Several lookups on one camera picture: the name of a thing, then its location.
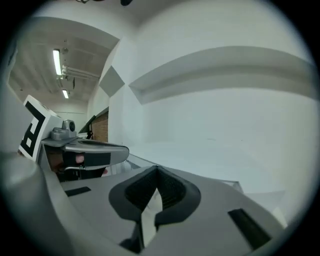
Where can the black tilted board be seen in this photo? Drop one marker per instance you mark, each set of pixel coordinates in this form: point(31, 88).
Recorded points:
point(87, 125)

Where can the white ceiling pipes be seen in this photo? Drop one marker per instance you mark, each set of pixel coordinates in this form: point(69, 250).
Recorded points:
point(77, 72)

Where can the red brick wall section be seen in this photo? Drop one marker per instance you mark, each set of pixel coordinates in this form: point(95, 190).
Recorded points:
point(101, 130)

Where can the grey square wall panel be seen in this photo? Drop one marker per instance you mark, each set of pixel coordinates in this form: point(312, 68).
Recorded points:
point(111, 81)

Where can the long fluorescent ceiling light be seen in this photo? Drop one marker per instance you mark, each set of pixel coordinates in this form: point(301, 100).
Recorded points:
point(57, 62)

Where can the person's left hand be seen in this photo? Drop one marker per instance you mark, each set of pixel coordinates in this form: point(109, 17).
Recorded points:
point(80, 158)

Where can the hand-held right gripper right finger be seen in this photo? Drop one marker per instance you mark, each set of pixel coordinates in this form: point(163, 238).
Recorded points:
point(180, 197)

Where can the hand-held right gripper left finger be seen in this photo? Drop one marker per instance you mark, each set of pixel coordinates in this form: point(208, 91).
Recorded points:
point(130, 200)

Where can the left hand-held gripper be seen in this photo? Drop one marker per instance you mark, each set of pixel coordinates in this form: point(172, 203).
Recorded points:
point(33, 130)

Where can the short fluorescent ceiling light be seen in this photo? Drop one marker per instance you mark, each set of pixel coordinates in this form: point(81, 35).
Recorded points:
point(65, 94)

